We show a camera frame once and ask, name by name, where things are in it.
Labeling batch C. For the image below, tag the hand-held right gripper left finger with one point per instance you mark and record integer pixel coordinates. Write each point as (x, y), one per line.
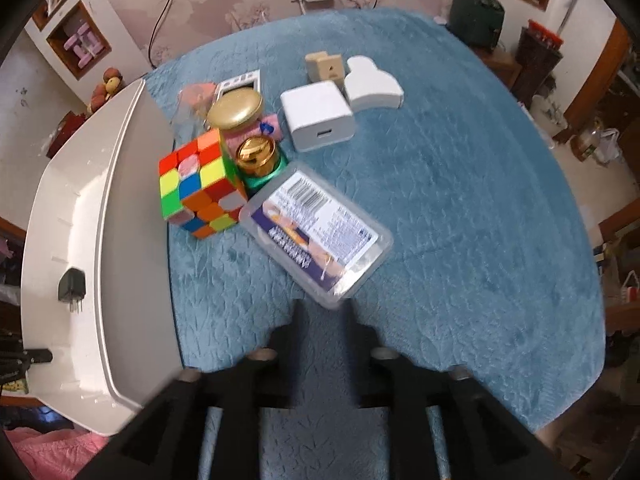
(300, 340)

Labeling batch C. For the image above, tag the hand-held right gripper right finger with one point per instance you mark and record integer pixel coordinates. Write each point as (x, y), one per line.
(352, 340)

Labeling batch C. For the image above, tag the blue-labelled clear floss box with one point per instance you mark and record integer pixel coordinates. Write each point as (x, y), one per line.
(310, 230)

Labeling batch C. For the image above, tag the colourful puzzle cube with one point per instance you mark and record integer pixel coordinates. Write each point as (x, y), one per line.
(200, 185)

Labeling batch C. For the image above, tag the green bottle with gold cap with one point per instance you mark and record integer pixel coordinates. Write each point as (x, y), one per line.
(255, 155)

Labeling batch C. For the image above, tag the white cube charger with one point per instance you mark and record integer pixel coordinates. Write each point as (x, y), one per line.
(312, 110)

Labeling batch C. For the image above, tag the gold round tin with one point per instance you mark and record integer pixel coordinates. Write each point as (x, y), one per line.
(235, 107)

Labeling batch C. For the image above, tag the white rectangular case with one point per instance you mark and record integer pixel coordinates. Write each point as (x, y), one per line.
(370, 85)

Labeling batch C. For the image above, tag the white plastic bin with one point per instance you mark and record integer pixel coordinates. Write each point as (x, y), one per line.
(75, 210)

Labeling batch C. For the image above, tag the pink round compact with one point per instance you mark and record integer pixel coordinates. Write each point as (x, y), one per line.
(197, 97)

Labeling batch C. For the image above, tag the white device with screen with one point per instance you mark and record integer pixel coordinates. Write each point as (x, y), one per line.
(240, 81)

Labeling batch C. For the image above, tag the beige block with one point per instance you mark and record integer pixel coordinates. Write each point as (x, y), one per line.
(325, 67)

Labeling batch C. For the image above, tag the blue blanket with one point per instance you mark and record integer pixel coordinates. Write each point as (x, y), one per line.
(450, 210)

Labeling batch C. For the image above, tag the black charger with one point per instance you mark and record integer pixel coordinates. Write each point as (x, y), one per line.
(72, 285)

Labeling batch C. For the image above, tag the pink cloth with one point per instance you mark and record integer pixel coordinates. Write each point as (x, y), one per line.
(50, 452)

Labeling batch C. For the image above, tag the wooden cabinet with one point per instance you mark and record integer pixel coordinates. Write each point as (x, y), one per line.
(67, 132)

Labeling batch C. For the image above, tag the pile of fruit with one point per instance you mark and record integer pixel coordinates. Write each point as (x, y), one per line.
(107, 87)

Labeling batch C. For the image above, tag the brown basket with red items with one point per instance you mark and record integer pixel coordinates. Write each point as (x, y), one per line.
(537, 60)

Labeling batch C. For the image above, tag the wooden door frame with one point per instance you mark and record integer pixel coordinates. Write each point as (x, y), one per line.
(600, 80)

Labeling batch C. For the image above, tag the wooden wall frame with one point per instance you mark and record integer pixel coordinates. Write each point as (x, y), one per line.
(77, 42)

